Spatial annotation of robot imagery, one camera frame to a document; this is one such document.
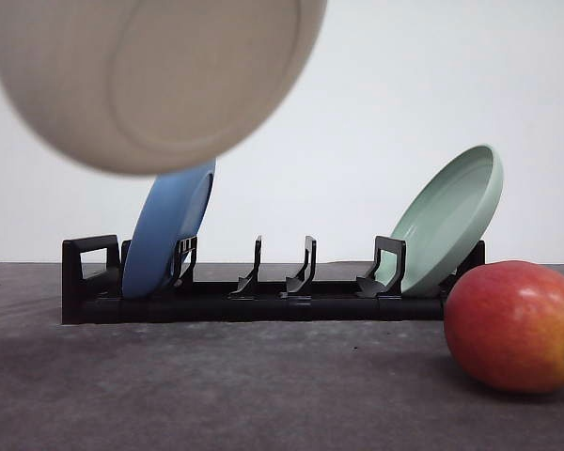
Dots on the white plate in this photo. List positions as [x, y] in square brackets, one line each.
[157, 85]

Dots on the red pomegranate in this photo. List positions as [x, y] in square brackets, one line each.
[504, 325]

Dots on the blue plate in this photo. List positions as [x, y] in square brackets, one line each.
[171, 219]

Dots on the green plate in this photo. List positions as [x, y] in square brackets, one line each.
[443, 229]

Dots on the black plate rack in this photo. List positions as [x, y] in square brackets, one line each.
[93, 282]

